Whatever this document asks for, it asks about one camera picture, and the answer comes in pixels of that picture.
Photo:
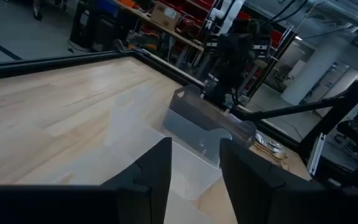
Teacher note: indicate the small clear plastic bin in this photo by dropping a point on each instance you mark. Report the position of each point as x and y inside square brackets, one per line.
[179, 214]

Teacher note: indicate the dark grey plastic bin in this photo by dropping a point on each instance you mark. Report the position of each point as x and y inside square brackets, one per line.
[191, 109]

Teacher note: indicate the cardboard box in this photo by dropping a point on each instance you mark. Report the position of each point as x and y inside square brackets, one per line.
[165, 15]

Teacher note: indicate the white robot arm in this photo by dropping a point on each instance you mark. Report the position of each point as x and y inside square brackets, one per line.
[225, 15]

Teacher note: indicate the black cabinet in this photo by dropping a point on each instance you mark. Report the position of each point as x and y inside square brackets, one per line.
[89, 28]

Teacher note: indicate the black aluminium frame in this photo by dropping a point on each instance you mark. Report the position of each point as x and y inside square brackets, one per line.
[73, 60]

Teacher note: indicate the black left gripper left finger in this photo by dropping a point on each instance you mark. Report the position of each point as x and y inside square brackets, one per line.
[157, 174]

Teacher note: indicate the gold spoon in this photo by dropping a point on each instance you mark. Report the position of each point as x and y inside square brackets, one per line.
[279, 155]

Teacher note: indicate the white building column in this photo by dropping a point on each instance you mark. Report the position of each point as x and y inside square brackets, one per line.
[312, 71]

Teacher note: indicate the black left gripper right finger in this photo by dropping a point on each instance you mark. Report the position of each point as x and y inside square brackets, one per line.
[247, 180]

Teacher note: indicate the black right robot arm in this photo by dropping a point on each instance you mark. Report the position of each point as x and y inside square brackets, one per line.
[232, 62]

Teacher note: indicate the large clear plastic bin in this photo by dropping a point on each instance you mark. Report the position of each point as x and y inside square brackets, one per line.
[191, 174]

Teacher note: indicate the white light bar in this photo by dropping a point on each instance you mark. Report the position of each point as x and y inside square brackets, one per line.
[317, 154]

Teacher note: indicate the red storage shelving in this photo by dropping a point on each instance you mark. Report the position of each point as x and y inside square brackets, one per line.
[277, 37]

